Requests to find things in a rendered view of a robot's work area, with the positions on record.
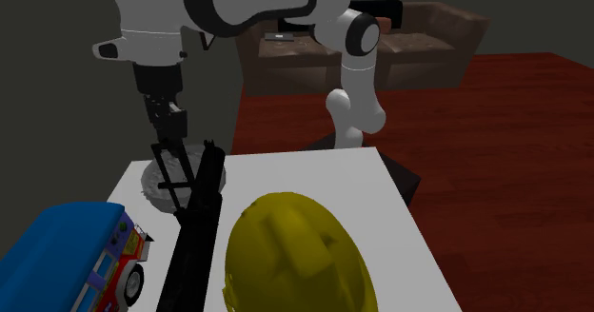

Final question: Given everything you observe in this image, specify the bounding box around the brown leather sofa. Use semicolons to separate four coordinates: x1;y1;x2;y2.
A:
233;0;491;97

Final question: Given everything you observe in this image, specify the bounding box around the yellow hard hat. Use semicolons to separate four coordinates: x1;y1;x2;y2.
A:
222;190;380;312

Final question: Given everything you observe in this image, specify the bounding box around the long black toy gun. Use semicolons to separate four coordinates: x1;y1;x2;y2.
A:
154;138;228;312

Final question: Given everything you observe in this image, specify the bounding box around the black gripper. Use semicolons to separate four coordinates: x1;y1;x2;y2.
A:
132;62;197;214

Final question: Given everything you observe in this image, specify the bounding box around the white table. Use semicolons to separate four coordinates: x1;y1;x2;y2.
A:
106;146;465;312

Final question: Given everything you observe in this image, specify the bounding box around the blue toy bus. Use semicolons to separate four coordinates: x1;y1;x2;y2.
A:
0;201;155;312

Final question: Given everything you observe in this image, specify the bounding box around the grey bowl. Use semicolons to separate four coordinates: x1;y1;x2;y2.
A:
140;145;228;213

